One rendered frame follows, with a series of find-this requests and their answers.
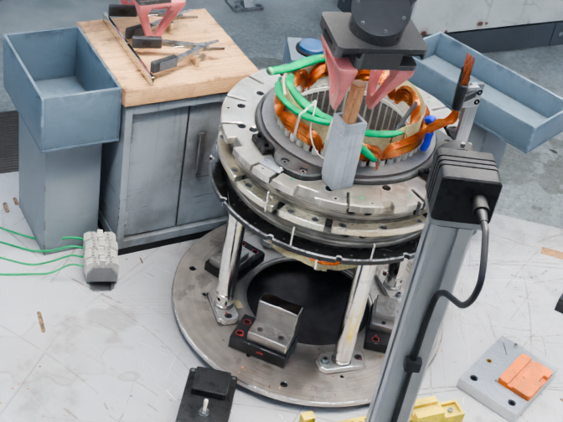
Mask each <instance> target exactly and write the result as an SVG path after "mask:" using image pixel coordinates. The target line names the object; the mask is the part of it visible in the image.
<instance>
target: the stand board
mask: <svg viewBox="0 0 563 422"><path fill-rule="evenodd" d="M183 15H186V16H198V18H192V19H179V20H174V21H173V22H174V28H173V35H170V34H169V33H168V32H167V30H166V29H165V31H164V33H163V35H162V38H163V39H168V40H177V41H184V42H192V43H203V42H208V41H212V40H216V39H218V40H219V42H218V43H215V44H210V45H209V46H210V47H225V50H213V51H204V52H203V51H202V52H200V53H199V54H200V61H199V67H197V68H196V67H195V66H194V64H193V63H192V62H191V60H190V59H186V60H184V61H182V62H180V63H178V64H177V67H174V68H171V69H166V70H164V71H161V72H157V73H155V74H153V76H154V86H150V85H149V84H148V82H147V81H146V80H145V78H144V77H143V76H142V74H141V72H140V71H139V70H138V68H137V67H136V66H135V65H134V64H133V62H132V60H131V59H130V58H129V56H128V55H127V53H126V52H125V50H124V49H123V48H122V46H121V45H120V44H119V43H118V42H117V40H116V38H115V37H114V36H113V34H112V33H111V31H110V30H109V28H108V27H107V26H106V25H105V24H104V22H103V19H101V20H93V21H85V22H78V23H77V26H80V28H81V29H82V31H83V32H84V34H85V36H86V37H87V38H88V39H89V40H90V42H91V44H92V45H93V46H94V48H95V49H96V51H97V53H98V54H99V55H100V56H101V58H102V59H103V61H104V62H105V64H106V65H107V67H108V68H109V70H110V71H111V72H112V74H113V75H114V76H115V78H116V80H117V81H118V83H119V84H120V85H121V87H122V98H121V103H122V104H123V105H124V106H125V107H129V106H140V105H146V104H152V103H158V102H163V101H169V100H180V99H185V98H191V97H197V96H203V95H213V94H219V93H225V92H230V90H231V89H232V88H233V87H234V86H235V85H236V84H237V83H239V82H240V81H241V80H243V79H244V78H245V77H249V75H252V74H254V73H255V72H257V71H259V70H258V69H257V68H256V67H255V66H254V65H253V63H252V62H251V61H250V60H249V59H248V58H247V56H246V55H245V54H244V53H243V52H242V51H241V49H240V48H239V47H238V46H237V45H236V44H235V42H234V41H233V40H232V39H231V38H230V37H229V35H228V34H227V33H226V32H225V31H224V30H223V29H222V28H221V27H220V26H219V25H218V24H217V22H216V21H215V20H214V19H213V18H212V17H211V15H210V14H209V13H208V12H207V11H206V10H205V9H204V8H202V9H195V10H193V11H192V12H188V13H183ZM111 20H112V21H113V22H114V24H115V25H116V26H117V27H118V28H119V30H120V31H121V33H122V34H123V35H124V37H125V32H126V28H128V27H131V26H134V25H138V24H140V23H141V22H140V19H139V17H138V16H136V17H124V18H112V19H111ZM134 50H135V51H136V53H137V54H138V56H139V57H140V58H141V60H142V61H143V63H144V64H145V65H146V66H147V67H148V69H149V70H150V66H151V61H154V60H156V59H161V58H164V57H167V56H169V55H172V54H175V55H179V54H181V53H183V52H185V51H187V50H188V49H184V48H173V47H168V46H162V48H161V49H134ZM151 73H152V72H151Z"/></svg>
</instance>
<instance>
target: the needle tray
mask: <svg viewBox="0 0 563 422"><path fill-rule="evenodd" d="M424 41H425V42H426V44H427V46H428V50H427V53H426V57H425V59H423V60H421V58H420V56H412V57H413V59H414V60H415V62H416V64H417V66H416V69H415V72H414V74H413V76H411V77H410V78H409V79H408V80H407V81H409V82H410V83H412V84H413V85H414V86H416V87H418V88H420V89H422V90H424V91H425V92H426V93H428V94H430V95H432V96H433V97H435V98H436V99H437V100H439V101H440V102H441V103H442V104H443V105H445V106H446V108H448V109H449V110H450V111H452V102H453V97H454V94H455V89H456V86H457V82H458V78H459V75H460V73H461V69H462V67H463V66H464V63H465V59H466V58H467V53H468V54H469V55H471V57H472V59H473V58H475V59H474V61H473V62H474V64H473V67H472V72H471V75H470V80H469V83H468V84H469V85H470V83H471V82H483V83H484V84H485V86H484V88H483V93H482V96H481V99H480V102H479V105H478V109H477V112H476V115H475V117H474V120H473V125H472V128H471V131H470V133H469V136H468V140H467V142H471V143H472V145H473V147H474V148H475V150H476V152H486V153H491V154H493V155H494V158H495V162H496V164H497V167H498V168H499V166H500V163H501V161H502V158H503V155H504V151H505V148H506V146H507V143H508V144H510V145H512V146H513V147H516V148H517V149H519V150H520V151H522V152H524V153H526V154H527V153H528V152H531V151H532V150H534V149H535V148H536V147H539V146H540V145H542V144H543V143H545V142H547V141H549V140H550V139H551V138H553V137H555V136H557V135H558V134H560V133H562V132H563V98H562V97H560V96H558V95H556V94H555V93H553V92H551V91H549V90H547V89H546V88H544V87H542V86H540V85H537V84H536V83H535V82H533V81H531V80H529V79H527V78H525V77H524V76H522V75H520V74H518V73H516V72H514V71H512V70H511V69H509V68H507V67H505V66H503V65H501V64H500V63H498V62H496V61H494V60H492V59H490V58H489V57H487V56H485V55H483V54H481V53H479V52H478V51H476V50H474V49H472V48H470V47H468V46H467V45H465V44H463V43H461V42H459V41H457V40H455V39H454V38H452V37H450V36H448V35H447V34H445V33H442V32H441V31H439V32H437V33H434V34H432V35H430V36H427V37H425V38H424Z"/></svg>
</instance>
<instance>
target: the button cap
mask: <svg viewBox="0 0 563 422"><path fill-rule="evenodd" d="M299 49H300V50H302V51H303V52H305V53H308V54H323V53H324V52H323V45H322V41H321V40H319V39H314V38H305V39H302V40H301V41H300V44H299Z"/></svg>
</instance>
